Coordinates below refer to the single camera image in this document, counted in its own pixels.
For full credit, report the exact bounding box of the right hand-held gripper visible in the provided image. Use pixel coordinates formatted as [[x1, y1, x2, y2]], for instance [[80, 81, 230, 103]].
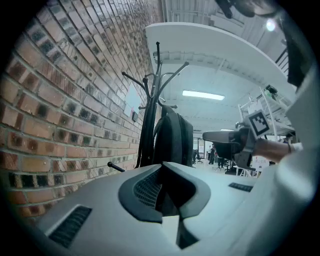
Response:
[[202, 109, 271, 172]]

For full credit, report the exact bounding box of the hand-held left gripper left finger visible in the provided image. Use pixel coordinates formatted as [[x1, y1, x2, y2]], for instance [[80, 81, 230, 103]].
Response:
[[118, 163, 164, 224]]

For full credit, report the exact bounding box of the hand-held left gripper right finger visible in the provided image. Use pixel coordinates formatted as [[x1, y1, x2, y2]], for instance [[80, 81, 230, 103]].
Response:
[[162, 161, 211, 250]]

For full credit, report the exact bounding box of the black backpack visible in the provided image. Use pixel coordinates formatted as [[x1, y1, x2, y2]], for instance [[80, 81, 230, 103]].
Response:
[[152, 103, 195, 168]]

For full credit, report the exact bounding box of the person's right forearm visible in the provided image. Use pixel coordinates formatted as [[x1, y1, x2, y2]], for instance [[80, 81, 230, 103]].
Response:
[[252, 138, 303, 163]]

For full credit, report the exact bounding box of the white tube rack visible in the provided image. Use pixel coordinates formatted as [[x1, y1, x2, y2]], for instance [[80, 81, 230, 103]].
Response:
[[237, 84, 296, 141]]

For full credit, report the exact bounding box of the long ceiling light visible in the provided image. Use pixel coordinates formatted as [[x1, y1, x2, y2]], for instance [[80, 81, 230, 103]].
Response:
[[181, 89, 226, 101]]

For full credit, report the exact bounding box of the black coat rack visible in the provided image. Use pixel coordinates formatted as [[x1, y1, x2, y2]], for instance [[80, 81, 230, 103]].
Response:
[[107, 41, 190, 173]]

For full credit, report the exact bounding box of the white wall poster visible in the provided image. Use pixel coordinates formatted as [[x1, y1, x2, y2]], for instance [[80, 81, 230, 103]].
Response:
[[124, 81, 141, 118]]

